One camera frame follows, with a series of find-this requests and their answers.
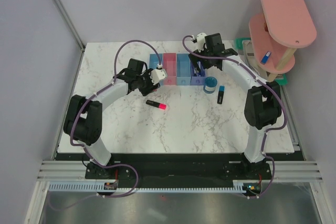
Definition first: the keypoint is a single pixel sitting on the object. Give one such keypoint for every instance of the blue round jar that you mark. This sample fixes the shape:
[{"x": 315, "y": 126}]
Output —
[{"x": 210, "y": 84}]

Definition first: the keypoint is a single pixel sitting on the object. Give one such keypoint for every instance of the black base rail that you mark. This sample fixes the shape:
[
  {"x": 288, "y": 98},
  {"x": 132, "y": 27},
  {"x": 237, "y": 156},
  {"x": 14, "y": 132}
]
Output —
[{"x": 181, "y": 170}]

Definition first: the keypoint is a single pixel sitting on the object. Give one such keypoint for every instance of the pink two-tier wooden shelf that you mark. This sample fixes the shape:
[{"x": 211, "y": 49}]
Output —
[{"x": 288, "y": 22}]

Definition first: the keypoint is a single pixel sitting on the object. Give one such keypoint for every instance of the pink cap black highlighter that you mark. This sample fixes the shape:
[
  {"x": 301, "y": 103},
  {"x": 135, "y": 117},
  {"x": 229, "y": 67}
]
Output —
[{"x": 156, "y": 104}]

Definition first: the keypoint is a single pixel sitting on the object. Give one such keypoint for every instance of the pink storage bin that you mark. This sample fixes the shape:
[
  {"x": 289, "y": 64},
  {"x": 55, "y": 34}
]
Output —
[{"x": 169, "y": 64}]

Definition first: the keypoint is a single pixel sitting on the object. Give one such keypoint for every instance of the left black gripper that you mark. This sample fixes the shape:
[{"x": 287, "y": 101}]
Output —
[{"x": 150, "y": 87}]

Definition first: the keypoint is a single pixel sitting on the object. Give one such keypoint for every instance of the white slotted cable duct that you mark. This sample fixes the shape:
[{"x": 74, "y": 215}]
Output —
[{"x": 104, "y": 187}]

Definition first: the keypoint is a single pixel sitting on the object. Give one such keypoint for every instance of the blue cap black highlighter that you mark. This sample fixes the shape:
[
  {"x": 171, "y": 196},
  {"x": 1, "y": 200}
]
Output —
[{"x": 220, "y": 94}]

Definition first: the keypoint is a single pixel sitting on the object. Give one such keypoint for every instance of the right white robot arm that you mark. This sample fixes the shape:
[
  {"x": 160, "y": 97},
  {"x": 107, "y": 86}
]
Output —
[{"x": 263, "y": 111}]

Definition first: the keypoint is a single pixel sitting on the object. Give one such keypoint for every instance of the purple storage bin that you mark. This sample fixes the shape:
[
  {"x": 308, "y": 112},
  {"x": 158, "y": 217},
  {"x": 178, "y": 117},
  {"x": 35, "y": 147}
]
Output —
[{"x": 197, "y": 80}]

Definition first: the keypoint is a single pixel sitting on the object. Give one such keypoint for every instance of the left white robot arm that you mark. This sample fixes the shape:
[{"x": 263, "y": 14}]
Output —
[{"x": 83, "y": 122}]

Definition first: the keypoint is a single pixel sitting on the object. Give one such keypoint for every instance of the green book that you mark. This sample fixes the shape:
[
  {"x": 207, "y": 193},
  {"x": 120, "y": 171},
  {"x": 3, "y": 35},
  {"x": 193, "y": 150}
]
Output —
[{"x": 279, "y": 50}]

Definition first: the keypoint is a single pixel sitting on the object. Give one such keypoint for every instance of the light blue storage bin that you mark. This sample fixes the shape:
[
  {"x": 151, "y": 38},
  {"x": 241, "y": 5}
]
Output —
[{"x": 183, "y": 70}]

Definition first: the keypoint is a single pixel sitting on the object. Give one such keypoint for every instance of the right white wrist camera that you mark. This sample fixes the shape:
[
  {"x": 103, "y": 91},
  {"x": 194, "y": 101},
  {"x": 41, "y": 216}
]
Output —
[{"x": 199, "y": 39}]

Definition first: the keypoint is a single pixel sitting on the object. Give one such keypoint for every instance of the small blue item on shelf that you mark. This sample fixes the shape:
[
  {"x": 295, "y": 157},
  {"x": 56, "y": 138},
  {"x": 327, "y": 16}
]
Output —
[{"x": 265, "y": 58}]

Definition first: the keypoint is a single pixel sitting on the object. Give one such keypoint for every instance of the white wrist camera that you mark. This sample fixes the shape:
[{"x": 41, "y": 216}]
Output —
[
  {"x": 199, "y": 39},
  {"x": 159, "y": 74}
]

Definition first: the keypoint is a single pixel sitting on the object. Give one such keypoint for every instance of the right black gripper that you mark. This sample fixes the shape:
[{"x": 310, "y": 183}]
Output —
[{"x": 195, "y": 60}]

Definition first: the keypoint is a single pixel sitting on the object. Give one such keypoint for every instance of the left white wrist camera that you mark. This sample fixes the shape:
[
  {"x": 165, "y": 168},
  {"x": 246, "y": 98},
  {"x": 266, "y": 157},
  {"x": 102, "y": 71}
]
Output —
[{"x": 159, "y": 74}]

